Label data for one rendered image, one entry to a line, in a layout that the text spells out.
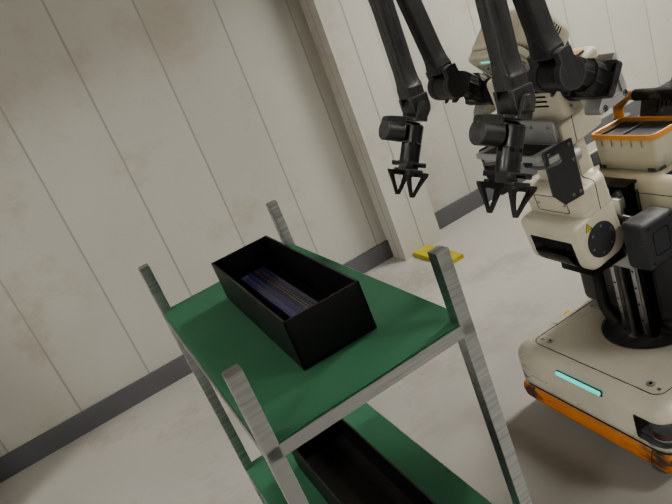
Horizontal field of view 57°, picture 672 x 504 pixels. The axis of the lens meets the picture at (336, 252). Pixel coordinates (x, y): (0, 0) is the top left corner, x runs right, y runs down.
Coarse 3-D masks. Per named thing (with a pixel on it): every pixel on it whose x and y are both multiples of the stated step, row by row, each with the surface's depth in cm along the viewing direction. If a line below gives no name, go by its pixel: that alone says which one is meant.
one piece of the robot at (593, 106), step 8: (600, 56) 147; (608, 56) 145; (616, 56) 144; (616, 88) 146; (624, 88) 147; (616, 96) 146; (624, 96) 147; (592, 104) 147; (600, 104) 145; (608, 104) 146; (592, 112) 147; (600, 112) 145
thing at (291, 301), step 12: (252, 276) 165; (264, 276) 161; (276, 276) 158; (252, 288) 158; (264, 288) 154; (276, 288) 151; (288, 288) 148; (264, 300) 151; (276, 300) 144; (288, 300) 141; (300, 300) 139; (312, 300) 136; (276, 312) 145; (288, 312) 135
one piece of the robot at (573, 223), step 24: (576, 48) 159; (528, 120) 168; (576, 120) 164; (600, 120) 167; (576, 144) 167; (600, 192) 168; (528, 216) 184; (552, 216) 177; (576, 216) 170; (600, 216) 170; (576, 240) 168; (600, 240) 171; (624, 240) 175; (600, 264) 173
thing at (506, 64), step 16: (480, 0) 129; (496, 0) 128; (480, 16) 131; (496, 16) 129; (496, 32) 130; (512, 32) 131; (496, 48) 131; (512, 48) 132; (496, 64) 133; (512, 64) 132; (496, 80) 136; (512, 80) 133; (528, 80) 135; (496, 96) 138; (512, 96) 133; (512, 112) 136
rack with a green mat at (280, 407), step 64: (320, 256) 173; (448, 256) 110; (192, 320) 164; (384, 320) 126; (448, 320) 117; (256, 384) 121; (320, 384) 113; (384, 384) 109; (384, 448) 183; (512, 448) 125
